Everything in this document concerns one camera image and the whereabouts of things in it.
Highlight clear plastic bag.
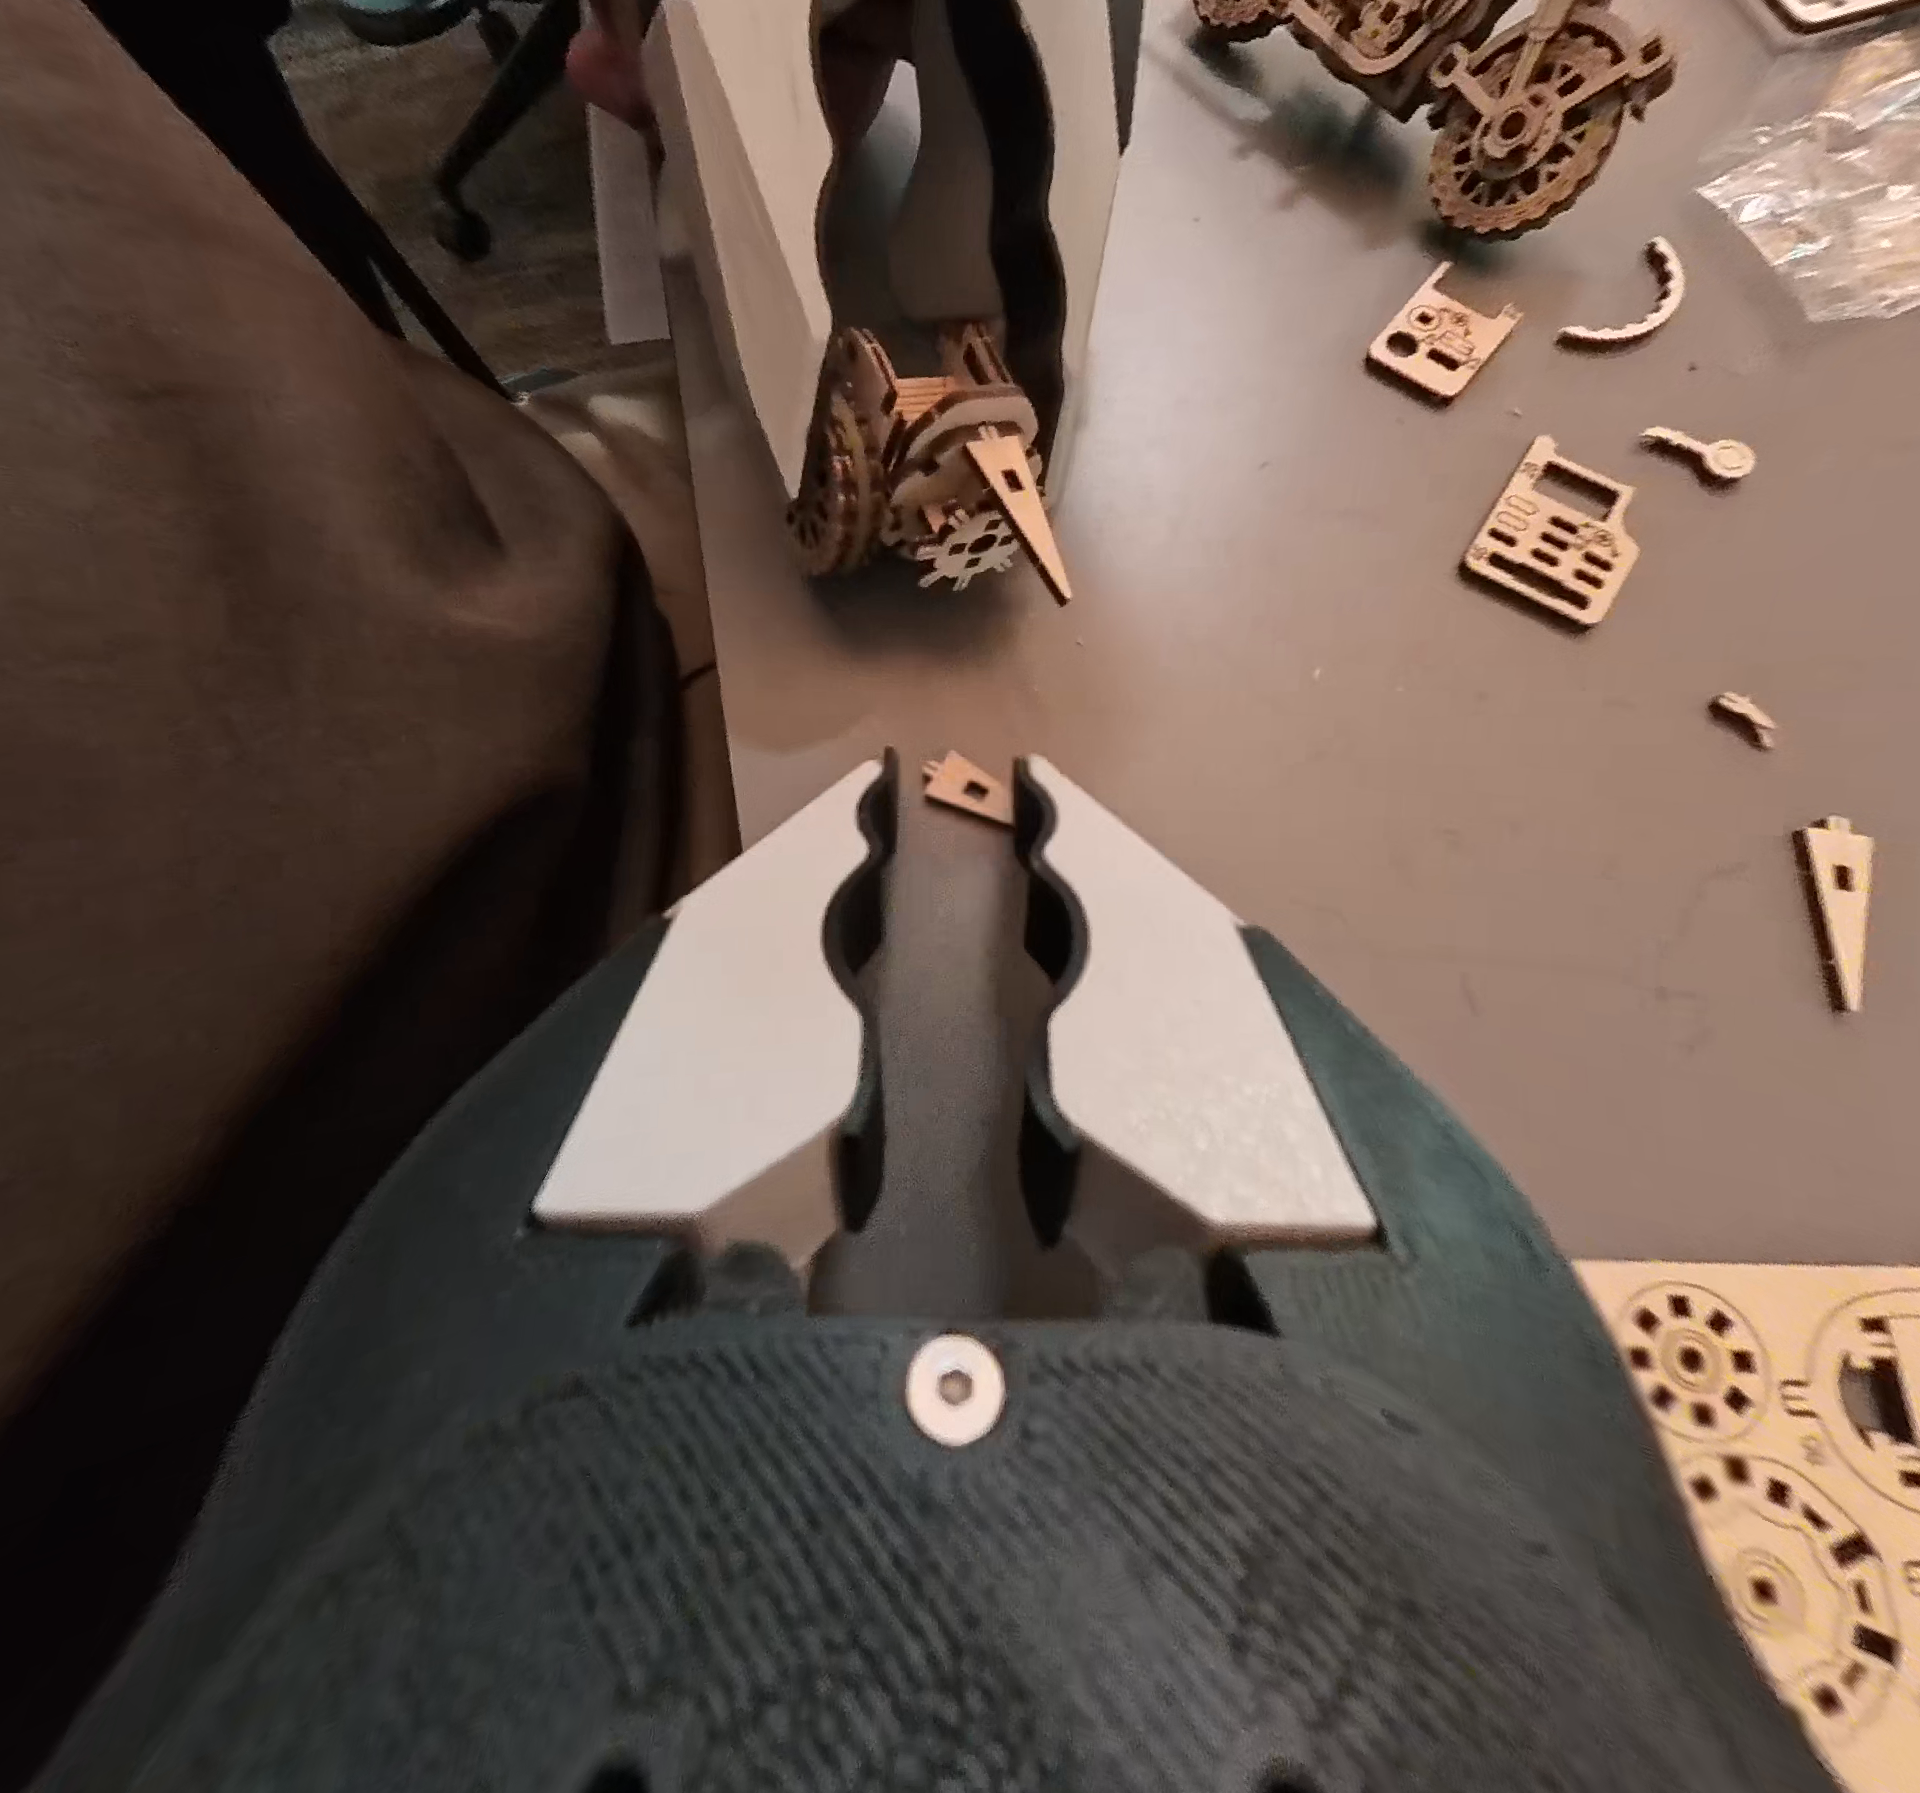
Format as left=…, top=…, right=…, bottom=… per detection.
left=1695, top=29, right=1920, bottom=323

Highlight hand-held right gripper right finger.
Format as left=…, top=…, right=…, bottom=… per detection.
left=1012, top=754, right=1386, bottom=1303

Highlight person's beige trousers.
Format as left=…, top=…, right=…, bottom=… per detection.
left=517, top=374, right=740, bottom=865

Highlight pale uncut wooden sheet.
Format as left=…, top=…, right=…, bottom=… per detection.
left=1572, top=1258, right=1920, bottom=1793

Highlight wooden spike piece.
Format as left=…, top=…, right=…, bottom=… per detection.
left=1792, top=812, right=1878, bottom=1016
left=921, top=751, right=1012, bottom=829

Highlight wooden motorcycle model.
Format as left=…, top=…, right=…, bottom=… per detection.
left=1161, top=0, right=1680, bottom=243

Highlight wooden gear assembly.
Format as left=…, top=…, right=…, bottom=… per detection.
left=786, top=316, right=1076, bottom=610

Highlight person's left hand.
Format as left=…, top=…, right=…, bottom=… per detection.
left=560, top=0, right=671, bottom=133

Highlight wooden key-shaped piece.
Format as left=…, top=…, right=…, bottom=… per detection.
left=1638, top=423, right=1756, bottom=485

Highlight grey desk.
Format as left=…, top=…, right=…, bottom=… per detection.
left=660, top=0, right=1920, bottom=1322

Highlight wooden toothed arc piece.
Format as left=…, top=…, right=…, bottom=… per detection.
left=1555, top=237, right=1686, bottom=354

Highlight black metal leg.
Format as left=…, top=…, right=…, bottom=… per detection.
left=224, top=0, right=520, bottom=400

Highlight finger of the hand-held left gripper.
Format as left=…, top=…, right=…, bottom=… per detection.
left=959, top=0, right=1125, bottom=508
left=656, top=0, right=890, bottom=497

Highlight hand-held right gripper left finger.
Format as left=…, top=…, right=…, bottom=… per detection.
left=532, top=754, right=902, bottom=1283

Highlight wooden panel piece with slots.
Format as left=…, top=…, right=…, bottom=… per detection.
left=1461, top=435, right=1641, bottom=629

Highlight person's brown shirt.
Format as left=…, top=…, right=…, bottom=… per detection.
left=0, top=0, right=740, bottom=1539

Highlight wooden panel piece rounded notch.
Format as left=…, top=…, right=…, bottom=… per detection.
left=1364, top=260, right=1525, bottom=402

